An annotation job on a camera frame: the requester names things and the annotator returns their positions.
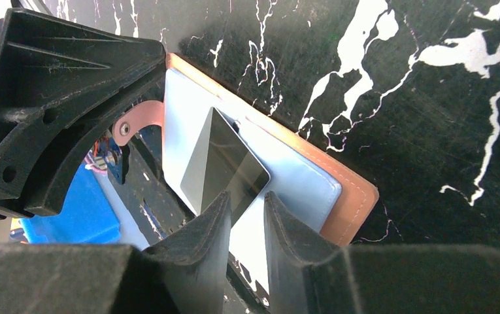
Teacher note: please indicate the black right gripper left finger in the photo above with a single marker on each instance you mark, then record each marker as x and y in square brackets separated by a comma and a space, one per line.
[183, 273]

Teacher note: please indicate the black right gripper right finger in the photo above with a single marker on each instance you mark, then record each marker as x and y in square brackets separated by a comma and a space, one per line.
[309, 274]

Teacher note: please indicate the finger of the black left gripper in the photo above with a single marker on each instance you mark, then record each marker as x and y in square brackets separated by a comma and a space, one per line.
[62, 85]

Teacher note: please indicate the brown leather card holder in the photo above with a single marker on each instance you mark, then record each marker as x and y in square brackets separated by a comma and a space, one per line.
[326, 195]

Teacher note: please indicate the single black VIP card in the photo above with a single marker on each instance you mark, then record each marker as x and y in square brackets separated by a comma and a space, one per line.
[221, 161]

